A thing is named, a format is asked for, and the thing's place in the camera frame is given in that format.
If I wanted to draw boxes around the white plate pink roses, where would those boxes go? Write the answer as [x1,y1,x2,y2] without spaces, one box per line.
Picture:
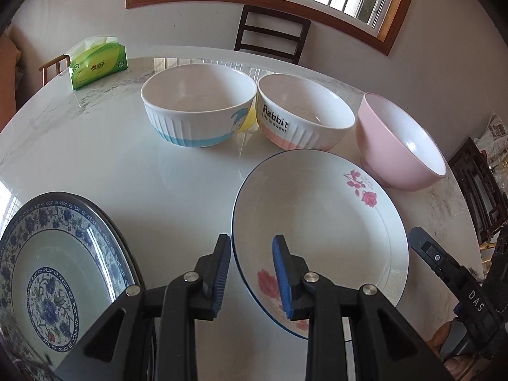
[232,150,409,339]

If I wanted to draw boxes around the blue white patterned plate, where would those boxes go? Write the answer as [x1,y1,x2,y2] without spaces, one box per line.
[1,192,143,368]

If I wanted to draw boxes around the white Rabbit bowl pink base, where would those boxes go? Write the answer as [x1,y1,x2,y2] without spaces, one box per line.
[256,73,356,151]

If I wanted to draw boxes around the white bowl blue base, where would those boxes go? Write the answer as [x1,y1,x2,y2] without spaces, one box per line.
[140,64,257,148]

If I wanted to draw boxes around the person's right hand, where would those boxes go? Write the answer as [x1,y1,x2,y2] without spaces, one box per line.
[428,319,477,380]

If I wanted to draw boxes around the dark wooden side cabinet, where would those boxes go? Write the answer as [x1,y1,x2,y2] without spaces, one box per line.
[448,138,507,244]

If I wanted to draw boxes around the newspaper on cabinet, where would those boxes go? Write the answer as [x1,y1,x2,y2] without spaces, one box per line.
[474,114,507,169]

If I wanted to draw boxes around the yellow warning sticker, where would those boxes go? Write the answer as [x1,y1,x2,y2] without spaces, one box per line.
[237,106,257,132]

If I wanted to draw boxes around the green tissue pack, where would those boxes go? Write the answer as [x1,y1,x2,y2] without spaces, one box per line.
[67,35,128,90]

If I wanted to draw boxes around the dark wooden chair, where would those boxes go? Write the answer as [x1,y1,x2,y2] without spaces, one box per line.
[234,5,311,64]

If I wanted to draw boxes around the light wooden chair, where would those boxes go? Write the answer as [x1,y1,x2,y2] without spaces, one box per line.
[39,54,70,86]

